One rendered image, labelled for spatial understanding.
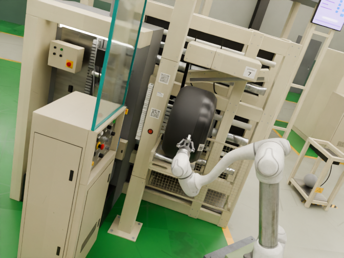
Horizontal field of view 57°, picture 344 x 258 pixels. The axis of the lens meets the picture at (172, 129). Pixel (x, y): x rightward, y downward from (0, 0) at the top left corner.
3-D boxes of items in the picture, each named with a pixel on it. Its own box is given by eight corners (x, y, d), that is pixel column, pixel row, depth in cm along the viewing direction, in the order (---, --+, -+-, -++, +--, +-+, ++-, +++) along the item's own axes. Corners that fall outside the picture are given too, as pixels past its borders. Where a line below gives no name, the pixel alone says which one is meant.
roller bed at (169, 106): (149, 130, 297) (157, 101, 286) (153, 125, 310) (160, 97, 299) (169, 136, 295) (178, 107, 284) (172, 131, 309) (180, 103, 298)
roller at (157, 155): (154, 153, 258) (152, 158, 255) (155, 151, 254) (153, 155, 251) (195, 166, 255) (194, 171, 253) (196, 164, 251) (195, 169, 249)
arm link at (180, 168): (171, 153, 201) (178, 170, 206) (166, 167, 187) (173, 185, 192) (187, 150, 197) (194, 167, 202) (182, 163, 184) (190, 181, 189)
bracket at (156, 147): (148, 162, 251) (150, 151, 247) (158, 143, 288) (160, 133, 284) (151, 163, 251) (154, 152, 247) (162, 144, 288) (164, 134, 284)
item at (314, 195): (305, 207, 429) (331, 157, 400) (285, 183, 483) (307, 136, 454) (327, 211, 437) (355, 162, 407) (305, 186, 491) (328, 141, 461)
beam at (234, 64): (183, 60, 256) (188, 42, 251) (187, 57, 280) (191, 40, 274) (255, 83, 252) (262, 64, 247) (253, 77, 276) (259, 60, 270)
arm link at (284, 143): (255, 137, 180) (252, 144, 168) (287, 131, 172) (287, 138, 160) (260, 158, 182) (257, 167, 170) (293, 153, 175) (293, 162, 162)
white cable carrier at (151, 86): (135, 138, 260) (148, 84, 242) (136, 136, 264) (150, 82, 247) (140, 140, 260) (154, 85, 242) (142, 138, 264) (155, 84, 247)
